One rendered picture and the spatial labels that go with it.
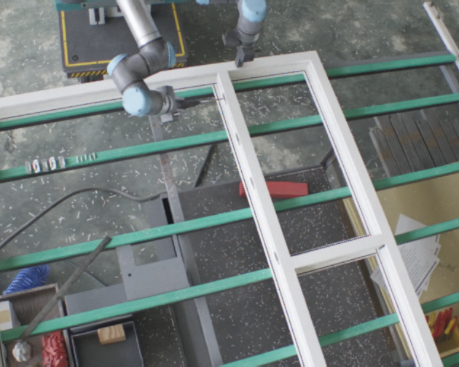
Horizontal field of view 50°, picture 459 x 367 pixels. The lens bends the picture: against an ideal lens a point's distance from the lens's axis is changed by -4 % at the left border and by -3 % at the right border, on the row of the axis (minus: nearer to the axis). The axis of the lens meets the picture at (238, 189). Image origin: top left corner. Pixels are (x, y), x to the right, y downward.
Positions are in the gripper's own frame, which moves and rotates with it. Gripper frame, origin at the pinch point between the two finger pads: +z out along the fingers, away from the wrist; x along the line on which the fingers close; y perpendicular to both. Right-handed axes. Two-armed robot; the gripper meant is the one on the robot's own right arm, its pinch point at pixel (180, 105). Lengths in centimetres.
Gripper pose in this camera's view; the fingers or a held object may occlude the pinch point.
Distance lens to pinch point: 199.9
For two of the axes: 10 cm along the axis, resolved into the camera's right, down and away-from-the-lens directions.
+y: 9.2, -1.6, -3.7
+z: 3.5, -1.1, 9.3
